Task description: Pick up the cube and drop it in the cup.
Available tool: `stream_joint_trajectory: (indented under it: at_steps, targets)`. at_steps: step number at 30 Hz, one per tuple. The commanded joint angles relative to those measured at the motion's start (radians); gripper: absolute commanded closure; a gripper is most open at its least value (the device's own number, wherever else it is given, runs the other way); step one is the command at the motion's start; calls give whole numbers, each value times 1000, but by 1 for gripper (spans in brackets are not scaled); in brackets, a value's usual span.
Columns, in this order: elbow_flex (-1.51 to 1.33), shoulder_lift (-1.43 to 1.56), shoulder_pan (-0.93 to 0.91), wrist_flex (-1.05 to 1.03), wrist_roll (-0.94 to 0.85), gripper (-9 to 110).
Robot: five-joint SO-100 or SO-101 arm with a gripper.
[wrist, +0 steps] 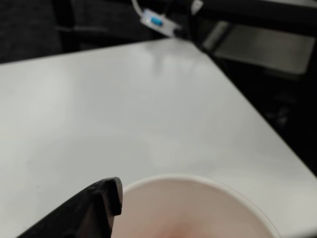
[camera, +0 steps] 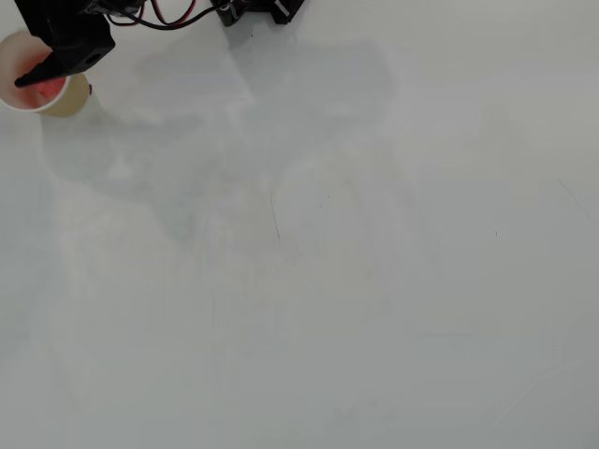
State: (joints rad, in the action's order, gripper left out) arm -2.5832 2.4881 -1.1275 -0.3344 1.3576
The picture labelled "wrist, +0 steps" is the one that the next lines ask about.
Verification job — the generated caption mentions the white paper tag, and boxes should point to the white paper tag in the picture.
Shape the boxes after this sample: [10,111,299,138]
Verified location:
[191,0,204,16]

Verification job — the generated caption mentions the white adapter with blue plug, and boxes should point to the white adapter with blue plug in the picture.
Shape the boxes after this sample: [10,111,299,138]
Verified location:
[140,8,182,38]

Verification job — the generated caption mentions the grey under-desk shelf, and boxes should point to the grey under-desk shelf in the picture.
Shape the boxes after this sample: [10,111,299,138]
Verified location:
[202,20,316,75]

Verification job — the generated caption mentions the white hanging cable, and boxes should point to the white hanging cable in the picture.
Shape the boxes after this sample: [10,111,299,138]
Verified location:
[131,0,147,16]

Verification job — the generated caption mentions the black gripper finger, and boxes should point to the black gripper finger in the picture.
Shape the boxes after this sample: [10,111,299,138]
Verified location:
[17,176,124,238]

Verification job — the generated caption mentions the beige paper cup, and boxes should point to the beige paper cup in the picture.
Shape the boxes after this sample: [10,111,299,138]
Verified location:
[122,173,282,238]

